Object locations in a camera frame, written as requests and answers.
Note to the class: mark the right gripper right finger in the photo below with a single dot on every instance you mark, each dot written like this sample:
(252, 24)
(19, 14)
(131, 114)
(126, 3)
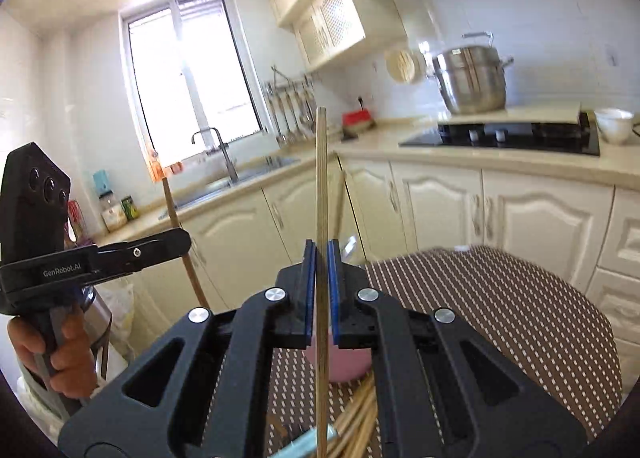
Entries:
(442, 389)

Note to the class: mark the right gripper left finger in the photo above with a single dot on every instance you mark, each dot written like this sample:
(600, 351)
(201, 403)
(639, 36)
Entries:
(202, 389)

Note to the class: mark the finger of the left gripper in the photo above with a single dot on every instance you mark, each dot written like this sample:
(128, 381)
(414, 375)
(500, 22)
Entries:
(129, 257)

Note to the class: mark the teal handled knife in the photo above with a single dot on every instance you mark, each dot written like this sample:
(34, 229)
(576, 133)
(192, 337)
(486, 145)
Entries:
(302, 444)

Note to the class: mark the person's left hand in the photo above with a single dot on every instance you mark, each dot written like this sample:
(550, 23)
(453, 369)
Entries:
(73, 361)

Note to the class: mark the jar with white label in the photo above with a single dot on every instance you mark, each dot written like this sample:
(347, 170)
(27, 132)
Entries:
(113, 214)

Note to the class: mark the pink utensil holder cup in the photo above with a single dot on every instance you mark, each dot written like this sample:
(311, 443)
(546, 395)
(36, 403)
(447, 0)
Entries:
(347, 364)

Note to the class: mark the stainless steel sink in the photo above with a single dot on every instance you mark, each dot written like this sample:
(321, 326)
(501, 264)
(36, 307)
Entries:
(264, 172)

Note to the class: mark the brown polka dot tablecloth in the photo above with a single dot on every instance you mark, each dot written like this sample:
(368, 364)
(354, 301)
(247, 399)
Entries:
(542, 325)

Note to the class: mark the metal spoon in cup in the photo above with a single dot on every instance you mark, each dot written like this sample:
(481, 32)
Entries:
(349, 247)

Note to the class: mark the window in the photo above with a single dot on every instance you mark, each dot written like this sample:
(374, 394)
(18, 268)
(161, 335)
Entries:
(192, 85)

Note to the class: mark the red and white bowl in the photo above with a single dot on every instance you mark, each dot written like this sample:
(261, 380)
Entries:
(358, 121)

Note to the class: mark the black gas stove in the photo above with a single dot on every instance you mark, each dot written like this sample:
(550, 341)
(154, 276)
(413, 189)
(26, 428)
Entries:
(579, 137)

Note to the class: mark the stainless steel steamer pot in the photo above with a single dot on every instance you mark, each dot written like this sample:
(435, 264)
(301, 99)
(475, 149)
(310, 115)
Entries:
(471, 78)

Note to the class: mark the white bowl on counter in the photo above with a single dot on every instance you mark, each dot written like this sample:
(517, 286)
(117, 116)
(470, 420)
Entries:
(615, 125)

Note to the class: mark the cream upper cabinet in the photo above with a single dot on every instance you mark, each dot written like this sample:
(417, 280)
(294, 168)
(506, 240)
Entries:
(330, 32)

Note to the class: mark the wall utensil rack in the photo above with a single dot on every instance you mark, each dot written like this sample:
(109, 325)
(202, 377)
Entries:
(290, 104)

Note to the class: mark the cream strainer plate on wall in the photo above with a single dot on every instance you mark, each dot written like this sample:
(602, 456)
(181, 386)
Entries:
(405, 66)

